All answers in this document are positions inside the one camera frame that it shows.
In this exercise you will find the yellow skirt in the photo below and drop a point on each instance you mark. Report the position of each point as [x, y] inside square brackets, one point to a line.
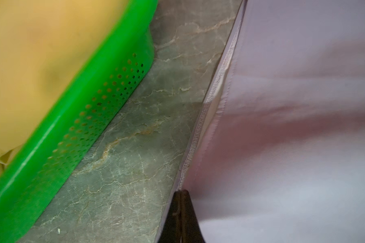
[43, 44]

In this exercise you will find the lavender skirt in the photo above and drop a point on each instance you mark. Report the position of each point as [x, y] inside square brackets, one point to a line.
[277, 154]

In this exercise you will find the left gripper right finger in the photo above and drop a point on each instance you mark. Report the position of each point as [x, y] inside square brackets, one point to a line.
[190, 230]

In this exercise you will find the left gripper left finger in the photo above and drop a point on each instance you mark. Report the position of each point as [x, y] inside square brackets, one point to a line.
[171, 232]

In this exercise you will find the green plastic basket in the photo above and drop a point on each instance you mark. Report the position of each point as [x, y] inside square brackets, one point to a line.
[74, 123]

